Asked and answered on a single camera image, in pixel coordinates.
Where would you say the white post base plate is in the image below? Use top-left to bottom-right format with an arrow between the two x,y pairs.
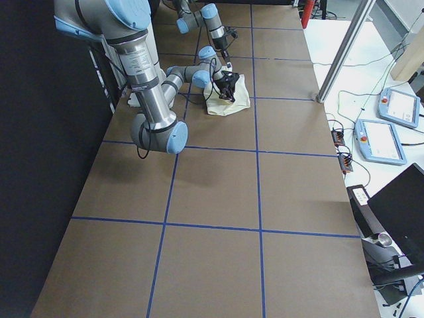
127,68 -> 178,109

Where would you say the far teach pendant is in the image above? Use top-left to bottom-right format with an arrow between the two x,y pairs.
378,88 -> 421,129

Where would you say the brown table cover sheet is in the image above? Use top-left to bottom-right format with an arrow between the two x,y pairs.
32,5 -> 380,317

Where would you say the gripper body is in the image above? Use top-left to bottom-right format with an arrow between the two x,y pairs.
212,36 -> 228,52

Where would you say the cream cat print shirt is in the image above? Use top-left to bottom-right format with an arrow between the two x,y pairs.
203,74 -> 250,117

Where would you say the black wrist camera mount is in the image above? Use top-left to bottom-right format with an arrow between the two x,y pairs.
225,26 -> 239,38

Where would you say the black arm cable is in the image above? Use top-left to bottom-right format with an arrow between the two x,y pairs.
177,58 -> 221,105

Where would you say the near teach pendant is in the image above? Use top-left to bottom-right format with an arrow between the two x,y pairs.
354,119 -> 407,166

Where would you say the metal cup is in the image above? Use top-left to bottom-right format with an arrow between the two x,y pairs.
375,233 -> 393,248

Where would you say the red tube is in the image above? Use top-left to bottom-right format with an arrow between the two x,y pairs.
301,0 -> 315,29

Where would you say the black laptop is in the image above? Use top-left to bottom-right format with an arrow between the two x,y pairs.
368,163 -> 423,264

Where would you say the aluminium frame post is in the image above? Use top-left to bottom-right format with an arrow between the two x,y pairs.
316,0 -> 376,103

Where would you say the teach pendant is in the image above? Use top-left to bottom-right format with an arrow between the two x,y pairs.
378,88 -> 421,129
354,119 -> 407,166

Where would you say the orange black usb hub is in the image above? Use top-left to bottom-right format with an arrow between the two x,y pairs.
331,129 -> 345,146

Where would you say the white support column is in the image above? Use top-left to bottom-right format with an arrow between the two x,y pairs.
146,0 -> 160,72

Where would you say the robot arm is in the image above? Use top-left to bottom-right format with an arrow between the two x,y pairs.
172,1 -> 238,68
54,1 -> 238,154

